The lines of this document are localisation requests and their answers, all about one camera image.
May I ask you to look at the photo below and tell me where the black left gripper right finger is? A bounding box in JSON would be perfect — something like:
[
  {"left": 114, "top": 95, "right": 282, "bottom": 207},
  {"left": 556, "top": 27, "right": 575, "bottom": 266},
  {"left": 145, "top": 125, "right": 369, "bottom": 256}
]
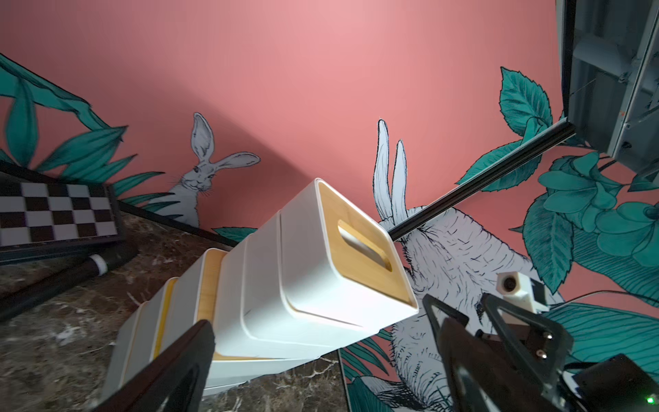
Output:
[{"left": 437, "top": 318, "right": 557, "bottom": 411}]

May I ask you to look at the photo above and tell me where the white bottom tissue box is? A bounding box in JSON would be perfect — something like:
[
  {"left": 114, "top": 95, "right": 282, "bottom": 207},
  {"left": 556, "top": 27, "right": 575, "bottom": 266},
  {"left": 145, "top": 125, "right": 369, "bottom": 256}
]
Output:
[{"left": 101, "top": 302, "right": 162, "bottom": 401}]

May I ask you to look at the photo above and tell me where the folding chess board box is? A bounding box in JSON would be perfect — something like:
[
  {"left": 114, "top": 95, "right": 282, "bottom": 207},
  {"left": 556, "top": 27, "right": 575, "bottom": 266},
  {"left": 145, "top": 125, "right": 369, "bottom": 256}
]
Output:
[{"left": 1, "top": 178, "right": 126, "bottom": 265}]

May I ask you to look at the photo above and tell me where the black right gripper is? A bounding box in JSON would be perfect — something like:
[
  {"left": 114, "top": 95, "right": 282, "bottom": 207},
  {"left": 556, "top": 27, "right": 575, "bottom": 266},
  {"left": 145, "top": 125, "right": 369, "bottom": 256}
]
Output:
[{"left": 422, "top": 294, "right": 658, "bottom": 411}]

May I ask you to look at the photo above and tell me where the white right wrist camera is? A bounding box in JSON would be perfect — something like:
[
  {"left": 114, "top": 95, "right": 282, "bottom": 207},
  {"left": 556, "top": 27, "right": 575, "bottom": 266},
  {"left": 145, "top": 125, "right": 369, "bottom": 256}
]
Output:
[{"left": 496, "top": 271, "right": 549, "bottom": 314}]

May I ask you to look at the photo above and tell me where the small bamboo lid tissue box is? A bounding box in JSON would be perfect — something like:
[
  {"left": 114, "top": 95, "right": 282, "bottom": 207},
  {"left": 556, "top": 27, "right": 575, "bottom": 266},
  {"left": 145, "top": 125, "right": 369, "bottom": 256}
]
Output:
[{"left": 281, "top": 179, "right": 419, "bottom": 330}]

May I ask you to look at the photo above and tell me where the yellow lid tissue box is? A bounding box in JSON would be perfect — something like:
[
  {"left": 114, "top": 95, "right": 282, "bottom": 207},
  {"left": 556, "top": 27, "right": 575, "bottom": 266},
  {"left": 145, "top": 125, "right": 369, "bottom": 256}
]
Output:
[{"left": 102, "top": 277, "right": 178, "bottom": 399}]

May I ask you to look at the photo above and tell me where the black corner frame post right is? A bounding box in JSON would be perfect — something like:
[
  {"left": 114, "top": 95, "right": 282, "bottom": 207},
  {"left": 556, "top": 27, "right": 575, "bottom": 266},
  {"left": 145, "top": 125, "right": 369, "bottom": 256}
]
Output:
[{"left": 388, "top": 118, "right": 576, "bottom": 241}]

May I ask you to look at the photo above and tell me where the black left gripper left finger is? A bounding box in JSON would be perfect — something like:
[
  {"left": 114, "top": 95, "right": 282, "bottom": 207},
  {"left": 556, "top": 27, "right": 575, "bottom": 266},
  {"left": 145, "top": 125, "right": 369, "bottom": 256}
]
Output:
[{"left": 96, "top": 320, "right": 215, "bottom": 411}]

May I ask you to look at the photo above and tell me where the large bamboo lid tissue box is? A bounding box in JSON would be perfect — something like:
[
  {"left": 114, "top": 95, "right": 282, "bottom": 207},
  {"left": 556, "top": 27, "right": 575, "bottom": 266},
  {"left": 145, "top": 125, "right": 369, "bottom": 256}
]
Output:
[{"left": 158, "top": 248, "right": 309, "bottom": 388}]

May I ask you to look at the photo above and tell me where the grey lid tissue box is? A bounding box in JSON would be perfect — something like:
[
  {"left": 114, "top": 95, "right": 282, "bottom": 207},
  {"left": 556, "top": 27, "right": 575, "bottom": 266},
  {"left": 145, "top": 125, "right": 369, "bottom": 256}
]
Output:
[{"left": 213, "top": 239, "right": 338, "bottom": 359}]

